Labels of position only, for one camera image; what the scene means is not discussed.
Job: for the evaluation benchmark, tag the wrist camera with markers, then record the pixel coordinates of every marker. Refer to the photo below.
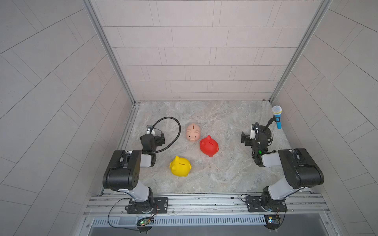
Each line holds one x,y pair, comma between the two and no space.
150,129
252,132

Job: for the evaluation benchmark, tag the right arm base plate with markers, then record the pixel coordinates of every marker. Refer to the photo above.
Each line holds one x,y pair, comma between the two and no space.
265,204

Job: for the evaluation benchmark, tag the blue toy microphone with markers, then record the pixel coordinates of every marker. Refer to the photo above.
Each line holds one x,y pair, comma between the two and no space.
277,112

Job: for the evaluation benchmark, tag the left controller board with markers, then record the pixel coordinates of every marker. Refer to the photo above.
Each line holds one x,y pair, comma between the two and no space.
145,224

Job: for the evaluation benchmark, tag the yellow piggy bank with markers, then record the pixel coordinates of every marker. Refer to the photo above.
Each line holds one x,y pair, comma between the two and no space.
180,167

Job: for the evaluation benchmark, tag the pink piggy bank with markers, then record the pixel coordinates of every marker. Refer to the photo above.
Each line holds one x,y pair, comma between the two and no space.
193,133

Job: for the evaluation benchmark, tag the right controller board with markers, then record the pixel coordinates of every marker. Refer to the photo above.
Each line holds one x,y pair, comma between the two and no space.
272,222

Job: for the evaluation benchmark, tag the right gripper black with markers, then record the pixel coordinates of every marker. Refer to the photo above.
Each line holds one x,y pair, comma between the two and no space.
247,137

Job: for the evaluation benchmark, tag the black microphone stand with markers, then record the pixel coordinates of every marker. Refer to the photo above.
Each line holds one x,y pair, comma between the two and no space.
265,129

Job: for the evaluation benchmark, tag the aluminium rail frame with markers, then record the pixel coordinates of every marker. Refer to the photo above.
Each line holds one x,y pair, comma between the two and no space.
201,210

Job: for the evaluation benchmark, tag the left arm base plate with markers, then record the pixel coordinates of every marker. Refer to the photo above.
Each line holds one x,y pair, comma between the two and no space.
156,206

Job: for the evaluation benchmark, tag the red piggy bank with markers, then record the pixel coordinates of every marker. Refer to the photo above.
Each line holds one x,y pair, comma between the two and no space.
209,146

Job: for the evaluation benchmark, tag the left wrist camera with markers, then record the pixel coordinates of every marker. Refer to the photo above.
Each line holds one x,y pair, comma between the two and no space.
150,129

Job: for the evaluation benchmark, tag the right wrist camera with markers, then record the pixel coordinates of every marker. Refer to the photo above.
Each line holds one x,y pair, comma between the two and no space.
252,132

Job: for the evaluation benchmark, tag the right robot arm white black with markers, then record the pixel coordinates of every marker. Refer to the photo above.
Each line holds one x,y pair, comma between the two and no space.
299,168

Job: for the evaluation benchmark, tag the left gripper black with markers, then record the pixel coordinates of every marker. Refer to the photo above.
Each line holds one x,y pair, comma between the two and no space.
157,140

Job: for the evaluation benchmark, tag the controller board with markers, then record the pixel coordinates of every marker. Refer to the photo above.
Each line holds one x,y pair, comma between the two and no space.
145,224
272,222

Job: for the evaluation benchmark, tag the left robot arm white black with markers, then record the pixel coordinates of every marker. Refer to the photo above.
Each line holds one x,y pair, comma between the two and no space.
123,170

